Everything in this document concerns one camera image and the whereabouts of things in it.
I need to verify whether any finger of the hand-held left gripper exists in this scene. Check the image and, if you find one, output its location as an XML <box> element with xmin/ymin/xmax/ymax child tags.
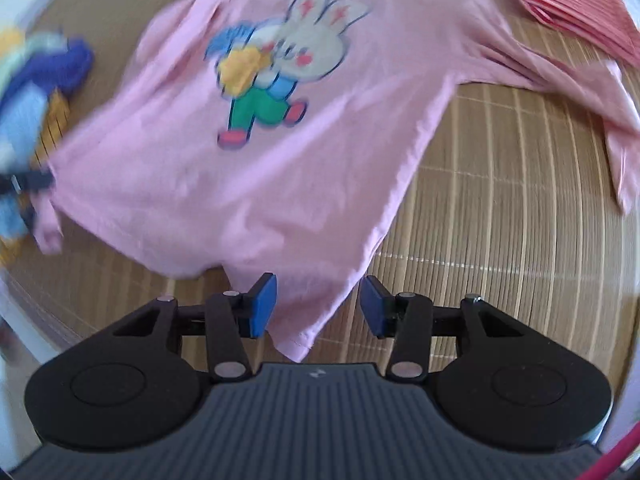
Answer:
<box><xmin>0</xmin><ymin>170</ymin><xmax>55</xmax><ymax>197</ymax></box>

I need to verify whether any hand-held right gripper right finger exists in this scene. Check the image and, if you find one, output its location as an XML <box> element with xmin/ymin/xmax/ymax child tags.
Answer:
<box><xmin>360</xmin><ymin>275</ymin><xmax>529</xmax><ymax>382</ymax></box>

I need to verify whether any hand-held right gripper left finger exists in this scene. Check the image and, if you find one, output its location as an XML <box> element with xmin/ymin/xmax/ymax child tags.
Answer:
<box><xmin>112</xmin><ymin>273</ymin><xmax>278</xmax><ymax>382</ymax></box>

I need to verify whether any pink cartoon-print t-shirt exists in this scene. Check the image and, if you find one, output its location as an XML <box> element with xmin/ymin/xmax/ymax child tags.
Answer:
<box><xmin>32</xmin><ymin>0</ymin><xmax>640</xmax><ymax>365</ymax></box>

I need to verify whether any light blue garment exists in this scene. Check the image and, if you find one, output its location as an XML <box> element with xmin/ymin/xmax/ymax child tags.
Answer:
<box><xmin>0</xmin><ymin>82</ymin><xmax>53</xmax><ymax>241</ymax></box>

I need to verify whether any purple garment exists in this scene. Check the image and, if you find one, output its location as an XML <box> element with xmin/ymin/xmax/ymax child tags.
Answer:
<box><xmin>7</xmin><ymin>35</ymin><xmax>97</xmax><ymax>108</ymax></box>

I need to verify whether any pale green garment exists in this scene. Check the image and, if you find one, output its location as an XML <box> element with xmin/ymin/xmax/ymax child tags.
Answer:
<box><xmin>0</xmin><ymin>32</ymin><xmax>68</xmax><ymax>81</ymax></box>

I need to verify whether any bamboo mat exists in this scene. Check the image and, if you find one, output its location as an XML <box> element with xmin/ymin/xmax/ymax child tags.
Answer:
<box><xmin>0</xmin><ymin>0</ymin><xmax>640</xmax><ymax>376</ymax></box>

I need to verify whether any folded red striped blanket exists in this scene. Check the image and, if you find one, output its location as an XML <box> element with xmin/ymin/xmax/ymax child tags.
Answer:
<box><xmin>505</xmin><ymin>0</ymin><xmax>640</xmax><ymax>68</ymax></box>

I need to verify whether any red cable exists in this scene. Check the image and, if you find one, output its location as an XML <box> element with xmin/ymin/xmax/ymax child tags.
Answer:
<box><xmin>575</xmin><ymin>422</ymin><xmax>640</xmax><ymax>480</ymax></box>

